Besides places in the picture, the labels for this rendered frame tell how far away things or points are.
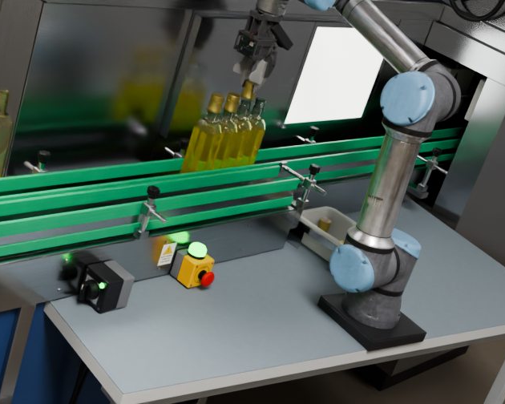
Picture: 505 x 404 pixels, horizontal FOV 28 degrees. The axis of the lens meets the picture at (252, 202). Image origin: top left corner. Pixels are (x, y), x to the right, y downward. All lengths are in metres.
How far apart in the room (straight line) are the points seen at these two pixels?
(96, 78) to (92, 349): 0.68
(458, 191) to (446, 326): 0.82
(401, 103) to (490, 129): 1.18
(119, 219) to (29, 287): 0.26
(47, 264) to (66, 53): 0.50
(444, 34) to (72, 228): 1.70
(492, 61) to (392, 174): 1.16
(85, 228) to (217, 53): 0.68
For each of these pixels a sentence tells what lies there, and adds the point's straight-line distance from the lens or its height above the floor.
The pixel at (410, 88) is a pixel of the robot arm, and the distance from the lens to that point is 2.24.
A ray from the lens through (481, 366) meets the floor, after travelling 4.32.
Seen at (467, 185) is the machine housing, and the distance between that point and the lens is 3.45.
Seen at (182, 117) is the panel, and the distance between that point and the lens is 2.68.
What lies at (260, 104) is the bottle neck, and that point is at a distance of 2.67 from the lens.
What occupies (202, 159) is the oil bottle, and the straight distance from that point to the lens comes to 2.57.
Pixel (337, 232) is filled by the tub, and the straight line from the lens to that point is 2.95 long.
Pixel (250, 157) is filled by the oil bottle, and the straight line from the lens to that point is 2.72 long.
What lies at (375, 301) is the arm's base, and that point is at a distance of 2.52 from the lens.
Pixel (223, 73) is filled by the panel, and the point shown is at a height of 1.17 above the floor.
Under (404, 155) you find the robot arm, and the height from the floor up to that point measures 1.25.
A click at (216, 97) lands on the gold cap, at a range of 2.53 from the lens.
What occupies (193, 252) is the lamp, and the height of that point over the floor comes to 0.84.
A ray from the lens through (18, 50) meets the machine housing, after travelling 2.35.
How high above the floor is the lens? 1.94
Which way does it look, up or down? 23 degrees down
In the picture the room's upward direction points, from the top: 19 degrees clockwise
